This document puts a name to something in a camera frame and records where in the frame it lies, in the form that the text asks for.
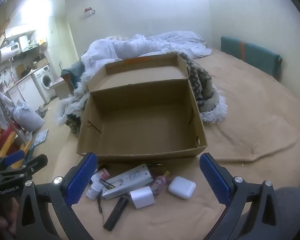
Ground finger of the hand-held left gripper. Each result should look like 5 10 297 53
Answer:
0 154 49 179
0 150 26 167

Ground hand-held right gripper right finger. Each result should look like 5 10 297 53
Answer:
199 152 282 240

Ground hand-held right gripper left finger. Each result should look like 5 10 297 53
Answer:
16 152 98 240

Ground white pill bottle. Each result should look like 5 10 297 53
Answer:
87 174 108 200

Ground black pen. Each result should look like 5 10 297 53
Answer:
99 179 115 189

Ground white earbuds case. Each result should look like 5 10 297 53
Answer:
168 176 197 200

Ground black flashlight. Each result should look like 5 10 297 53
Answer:
103 196 129 231

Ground white power strip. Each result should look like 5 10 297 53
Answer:
101 164 153 200

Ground white charger plug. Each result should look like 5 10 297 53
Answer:
129 185 155 209

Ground cardboard box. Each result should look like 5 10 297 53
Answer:
76 52 208 162

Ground white plastic bag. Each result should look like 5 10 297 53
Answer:
12 99 45 132

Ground hanging light clothes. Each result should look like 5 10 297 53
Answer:
0 85 15 128

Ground white kitchen cabinet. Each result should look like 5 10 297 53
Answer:
6 76 45 108

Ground small wooden side table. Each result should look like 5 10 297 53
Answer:
49 76 74 100

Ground white washing machine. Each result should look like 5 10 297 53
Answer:
31 65 56 103

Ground shaggy patterned blanket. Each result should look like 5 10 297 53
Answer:
55 51 228 137

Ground dark teal chair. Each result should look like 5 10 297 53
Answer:
61 61 85 91

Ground white water heater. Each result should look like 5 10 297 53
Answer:
0 46 15 64

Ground range hood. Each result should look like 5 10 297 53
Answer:
21 43 45 53

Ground teal headboard cushion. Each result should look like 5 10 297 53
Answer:
220 35 283 80

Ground white duvet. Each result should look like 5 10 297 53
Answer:
80 31 212 80

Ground pink perfume bottle keychain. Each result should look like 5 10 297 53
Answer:
150 171 171 196

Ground red and white wall holder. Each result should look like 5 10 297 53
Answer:
84 6 96 19

